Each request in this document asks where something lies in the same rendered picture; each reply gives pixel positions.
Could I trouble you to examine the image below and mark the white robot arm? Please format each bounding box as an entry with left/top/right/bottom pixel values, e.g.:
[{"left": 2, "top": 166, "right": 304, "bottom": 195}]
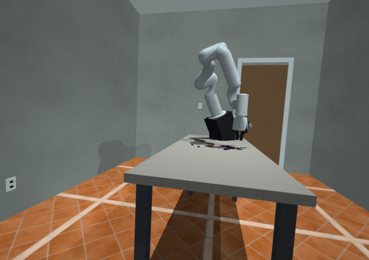
[{"left": 194, "top": 42, "right": 249, "bottom": 119}]

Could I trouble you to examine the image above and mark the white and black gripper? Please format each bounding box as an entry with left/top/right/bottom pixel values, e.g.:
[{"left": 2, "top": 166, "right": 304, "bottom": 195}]
[{"left": 232, "top": 116, "right": 248, "bottom": 141}]

